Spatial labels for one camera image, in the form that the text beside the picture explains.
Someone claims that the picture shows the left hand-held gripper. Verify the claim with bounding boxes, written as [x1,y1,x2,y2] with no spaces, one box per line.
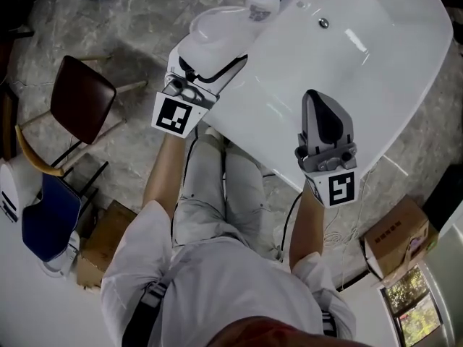
[150,45,250,139]

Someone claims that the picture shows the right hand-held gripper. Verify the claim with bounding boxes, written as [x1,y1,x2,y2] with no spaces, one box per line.
[294,89,359,208]

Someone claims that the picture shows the translucent white plastic jug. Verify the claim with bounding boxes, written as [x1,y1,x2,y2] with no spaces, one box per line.
[179,6,265,74]

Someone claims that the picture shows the white sink basin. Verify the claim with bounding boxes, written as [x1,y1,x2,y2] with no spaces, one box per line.
[202,0,454,194]

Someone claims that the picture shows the person's left forearm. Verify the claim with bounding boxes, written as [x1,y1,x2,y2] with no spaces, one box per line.
[142,134,187,227]

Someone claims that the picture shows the person's right forearm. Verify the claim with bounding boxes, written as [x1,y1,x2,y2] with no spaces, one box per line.
[289,184,328,267]

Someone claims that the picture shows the white bottle with blue cap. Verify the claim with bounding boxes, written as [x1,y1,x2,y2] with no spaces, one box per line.
[245,0,281,23]

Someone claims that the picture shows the brown cushioned wooden chair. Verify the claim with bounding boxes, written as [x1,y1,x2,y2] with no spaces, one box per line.
[14,55,148,178]

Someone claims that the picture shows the person's light grey trousers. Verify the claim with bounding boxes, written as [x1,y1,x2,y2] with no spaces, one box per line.
[172,132,286,263]

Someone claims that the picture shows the small cardboard box with sticker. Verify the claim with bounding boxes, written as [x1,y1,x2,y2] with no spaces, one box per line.
[360,194,439,281]

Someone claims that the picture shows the black box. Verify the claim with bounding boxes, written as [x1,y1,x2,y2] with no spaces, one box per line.
[428,164,463,231]

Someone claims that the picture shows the person's white shirt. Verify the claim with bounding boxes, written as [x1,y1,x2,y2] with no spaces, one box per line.
[100,200,357,347]

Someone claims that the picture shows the large open cardboard box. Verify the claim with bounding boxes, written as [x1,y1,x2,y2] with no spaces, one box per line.
[76,200,138,288]

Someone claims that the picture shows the white cabinet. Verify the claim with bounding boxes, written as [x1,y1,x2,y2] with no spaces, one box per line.
[421,211,463,347]

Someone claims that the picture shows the person's chin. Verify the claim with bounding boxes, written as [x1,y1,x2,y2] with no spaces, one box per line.
[208,315,370,347]

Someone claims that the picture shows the blue chair with black legs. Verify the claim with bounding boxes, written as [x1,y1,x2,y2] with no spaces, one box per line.
[21,160,109,263]

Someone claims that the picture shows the white bin with black stripe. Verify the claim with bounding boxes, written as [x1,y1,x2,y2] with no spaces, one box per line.
[0,159,44,223]

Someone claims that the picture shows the white toilet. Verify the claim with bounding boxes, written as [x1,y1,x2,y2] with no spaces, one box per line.
[43,229,81,278]

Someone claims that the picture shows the white cable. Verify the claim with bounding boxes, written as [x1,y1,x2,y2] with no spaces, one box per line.
[323,164,378,254]

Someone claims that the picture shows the grey right harness strap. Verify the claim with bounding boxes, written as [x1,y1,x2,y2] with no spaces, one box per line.
[320,311,339,338]

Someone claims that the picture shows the grey harness strap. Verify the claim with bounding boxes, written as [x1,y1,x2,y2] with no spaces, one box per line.
[320,311,339,338]
[122,280,171,347]

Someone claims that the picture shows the grey left harness strap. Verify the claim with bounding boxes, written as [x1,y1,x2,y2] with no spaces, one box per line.
[122,280,171,347]

